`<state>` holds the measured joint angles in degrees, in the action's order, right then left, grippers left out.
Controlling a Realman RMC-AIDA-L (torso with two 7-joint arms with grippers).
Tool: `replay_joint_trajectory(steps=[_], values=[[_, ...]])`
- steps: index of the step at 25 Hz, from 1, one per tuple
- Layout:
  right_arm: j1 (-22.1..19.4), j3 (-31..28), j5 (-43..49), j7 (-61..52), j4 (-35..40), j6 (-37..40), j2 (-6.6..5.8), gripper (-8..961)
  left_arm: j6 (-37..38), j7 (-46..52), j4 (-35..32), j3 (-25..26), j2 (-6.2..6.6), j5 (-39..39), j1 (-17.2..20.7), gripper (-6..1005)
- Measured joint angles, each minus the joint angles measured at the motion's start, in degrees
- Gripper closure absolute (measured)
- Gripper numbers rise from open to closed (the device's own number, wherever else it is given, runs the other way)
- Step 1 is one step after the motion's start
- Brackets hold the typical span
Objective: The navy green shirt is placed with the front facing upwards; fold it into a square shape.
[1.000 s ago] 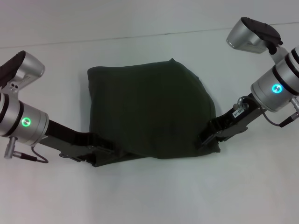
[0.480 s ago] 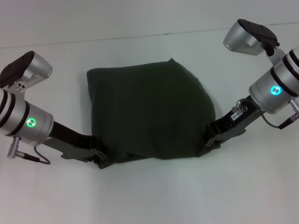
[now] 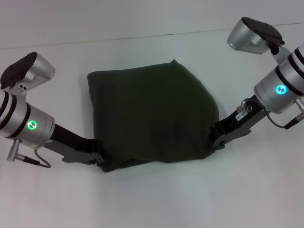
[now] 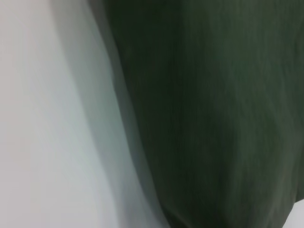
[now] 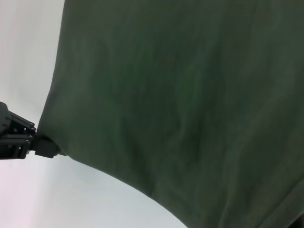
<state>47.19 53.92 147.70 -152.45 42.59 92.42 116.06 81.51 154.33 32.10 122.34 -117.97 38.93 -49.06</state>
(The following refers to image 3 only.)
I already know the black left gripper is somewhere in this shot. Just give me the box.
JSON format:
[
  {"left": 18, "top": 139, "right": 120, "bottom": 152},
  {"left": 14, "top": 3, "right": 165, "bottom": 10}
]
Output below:
[{"left": 45, "top": 124, "right": 105, "bottom": 166}]

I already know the silver wrist cable connector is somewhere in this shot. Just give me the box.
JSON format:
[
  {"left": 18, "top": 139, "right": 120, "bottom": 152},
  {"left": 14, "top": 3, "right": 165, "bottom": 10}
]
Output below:
[
  {"left": 6, "top": 139, "right": 52, "bottom": 169},
  {"left": 267, "top": 98, "right": 304, "bottom": 131}
]

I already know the silver right wrist cable connector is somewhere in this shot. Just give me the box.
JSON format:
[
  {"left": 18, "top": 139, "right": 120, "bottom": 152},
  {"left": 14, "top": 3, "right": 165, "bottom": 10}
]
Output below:
[{"left": 267, "top": 98, "right": 304, "bottom": 131}]

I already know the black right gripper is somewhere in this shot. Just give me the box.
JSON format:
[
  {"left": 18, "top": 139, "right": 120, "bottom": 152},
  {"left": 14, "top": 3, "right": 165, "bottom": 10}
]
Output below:
[{"left": 212, "top": 94, "right": 271, "bottom": 150}]

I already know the dark green FREE t-shirt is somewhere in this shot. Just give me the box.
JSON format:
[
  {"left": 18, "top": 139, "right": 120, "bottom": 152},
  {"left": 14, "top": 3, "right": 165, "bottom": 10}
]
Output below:
[{"left": 86, "top": 59, "right": 220, "bottom": 173}]

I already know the silver left wrist cable connector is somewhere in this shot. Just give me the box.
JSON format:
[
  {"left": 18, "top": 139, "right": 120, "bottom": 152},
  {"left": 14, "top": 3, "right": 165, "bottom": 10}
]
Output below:
[{"left": 6, "top": 139, "right": 52, "bottom": 169}]

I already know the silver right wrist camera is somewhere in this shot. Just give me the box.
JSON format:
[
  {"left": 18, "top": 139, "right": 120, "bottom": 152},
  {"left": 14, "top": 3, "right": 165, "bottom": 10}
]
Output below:
[{"left": 227, "top": 17, "right": 276, "bottom": 56}]

